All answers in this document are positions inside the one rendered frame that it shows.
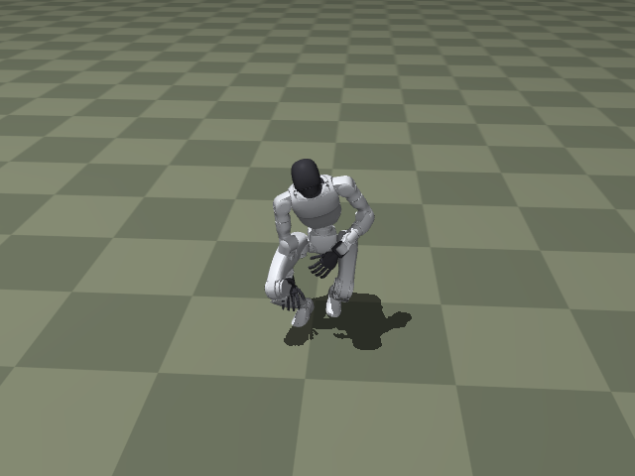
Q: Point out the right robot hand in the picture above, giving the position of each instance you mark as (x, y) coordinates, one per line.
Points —
(293, 293)

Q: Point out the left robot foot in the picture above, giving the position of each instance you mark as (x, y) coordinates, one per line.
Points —
(332, 306)

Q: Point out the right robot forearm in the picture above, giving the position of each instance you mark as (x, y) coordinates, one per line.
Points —
(284, 249)

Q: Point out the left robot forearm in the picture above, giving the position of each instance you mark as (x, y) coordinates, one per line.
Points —
(357, 229)

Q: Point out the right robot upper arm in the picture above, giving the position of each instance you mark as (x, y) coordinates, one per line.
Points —
(282, 205)

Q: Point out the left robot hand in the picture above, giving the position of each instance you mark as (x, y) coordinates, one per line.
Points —
(327, 260)

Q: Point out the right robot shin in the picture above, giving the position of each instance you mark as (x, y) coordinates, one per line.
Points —
(279, 301)

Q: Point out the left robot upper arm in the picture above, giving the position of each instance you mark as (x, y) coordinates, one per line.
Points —
(345, 186)

